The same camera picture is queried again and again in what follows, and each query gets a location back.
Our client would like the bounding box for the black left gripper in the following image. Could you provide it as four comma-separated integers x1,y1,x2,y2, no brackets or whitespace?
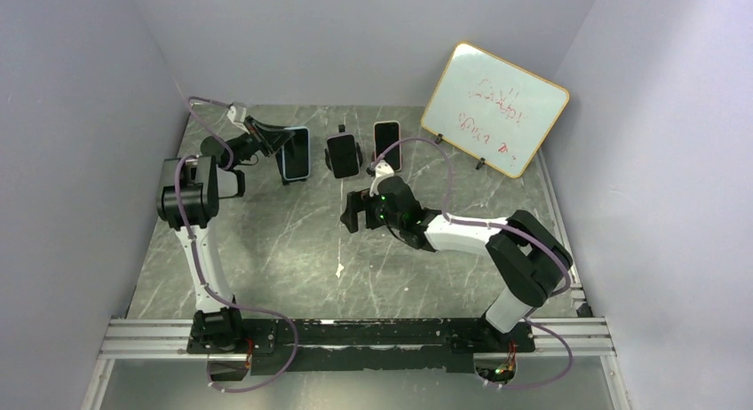
229,116,296,169

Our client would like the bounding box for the blue cased phone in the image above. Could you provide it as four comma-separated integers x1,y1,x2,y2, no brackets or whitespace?
279,126,311,178

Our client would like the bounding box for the purple phone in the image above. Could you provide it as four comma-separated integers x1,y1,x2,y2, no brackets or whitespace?
326,133,361,180

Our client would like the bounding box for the white cased phone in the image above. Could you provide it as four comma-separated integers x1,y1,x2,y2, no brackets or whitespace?
373,121,402,171

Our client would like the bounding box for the black folding phone stand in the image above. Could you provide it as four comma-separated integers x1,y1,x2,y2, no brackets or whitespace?
281,177,308,186

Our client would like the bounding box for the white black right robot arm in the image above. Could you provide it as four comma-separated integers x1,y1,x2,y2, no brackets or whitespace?
340,177,573,351

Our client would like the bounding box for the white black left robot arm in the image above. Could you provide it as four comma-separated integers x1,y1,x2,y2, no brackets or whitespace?
156,116,295,353

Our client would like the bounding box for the black round base phone stand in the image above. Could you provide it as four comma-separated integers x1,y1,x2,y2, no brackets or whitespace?
321,123,365,177

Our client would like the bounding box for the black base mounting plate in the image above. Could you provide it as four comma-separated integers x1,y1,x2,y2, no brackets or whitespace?
186,318,535,375

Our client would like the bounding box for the yellow framed whiteboard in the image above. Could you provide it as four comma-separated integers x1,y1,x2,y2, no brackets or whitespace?
421,42,570,178

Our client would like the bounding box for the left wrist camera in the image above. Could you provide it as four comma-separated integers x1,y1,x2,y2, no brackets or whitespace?
226,102,249,133

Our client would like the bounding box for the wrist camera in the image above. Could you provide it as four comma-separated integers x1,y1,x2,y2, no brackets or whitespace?
369,160,395,197
226,102,249,133

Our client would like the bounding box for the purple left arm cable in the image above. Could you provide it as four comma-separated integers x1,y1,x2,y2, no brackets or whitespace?
175,97,300,395

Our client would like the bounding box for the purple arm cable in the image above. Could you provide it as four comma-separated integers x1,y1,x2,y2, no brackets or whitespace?
370,138,575,392
175,97,300,395

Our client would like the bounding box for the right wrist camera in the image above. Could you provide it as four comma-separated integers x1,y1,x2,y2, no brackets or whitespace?
369,160,395,197

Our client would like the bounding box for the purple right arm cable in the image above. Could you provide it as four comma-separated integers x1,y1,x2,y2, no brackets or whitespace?
370,138,575,392

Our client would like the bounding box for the aluminium rail frame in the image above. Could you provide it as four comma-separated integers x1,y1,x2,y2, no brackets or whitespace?
83,286,630,409

